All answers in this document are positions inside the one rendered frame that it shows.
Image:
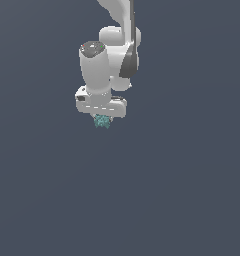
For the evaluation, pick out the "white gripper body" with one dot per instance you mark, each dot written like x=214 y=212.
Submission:
x=100 y=105

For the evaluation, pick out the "small teal spiky object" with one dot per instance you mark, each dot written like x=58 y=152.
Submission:
x=101 y=121

